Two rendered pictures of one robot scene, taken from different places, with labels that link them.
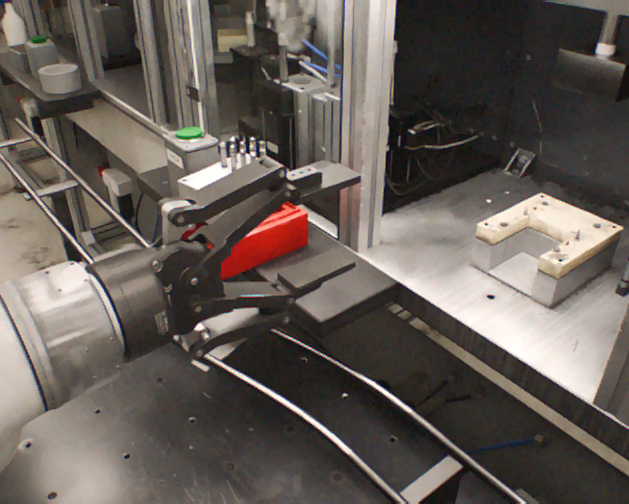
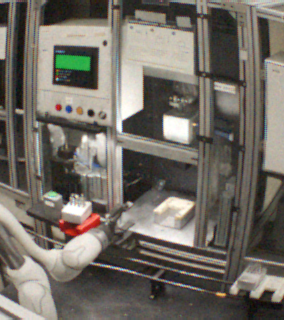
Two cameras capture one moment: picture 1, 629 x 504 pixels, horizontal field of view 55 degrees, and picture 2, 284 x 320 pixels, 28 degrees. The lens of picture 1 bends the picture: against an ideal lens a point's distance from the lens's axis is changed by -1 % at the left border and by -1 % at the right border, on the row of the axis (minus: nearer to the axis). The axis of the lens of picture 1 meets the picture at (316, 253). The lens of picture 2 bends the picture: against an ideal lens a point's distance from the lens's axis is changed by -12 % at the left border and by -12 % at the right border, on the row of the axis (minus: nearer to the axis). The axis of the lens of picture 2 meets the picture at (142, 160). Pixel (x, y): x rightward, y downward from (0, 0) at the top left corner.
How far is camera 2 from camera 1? 195 cm
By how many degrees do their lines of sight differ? 20
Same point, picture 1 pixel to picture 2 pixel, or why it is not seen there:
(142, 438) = (67, 288)
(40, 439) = not seen: hidden behind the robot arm
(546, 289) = (177, 224)
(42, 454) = not seen: hidden behind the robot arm
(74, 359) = (104, 242)
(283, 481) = (114, 291)
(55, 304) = (99, 234)
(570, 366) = (187, 240)
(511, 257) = (165, 218)
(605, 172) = (189, 184)
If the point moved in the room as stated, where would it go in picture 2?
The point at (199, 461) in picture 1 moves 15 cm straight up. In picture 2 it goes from (88, 291) to (84, 267)
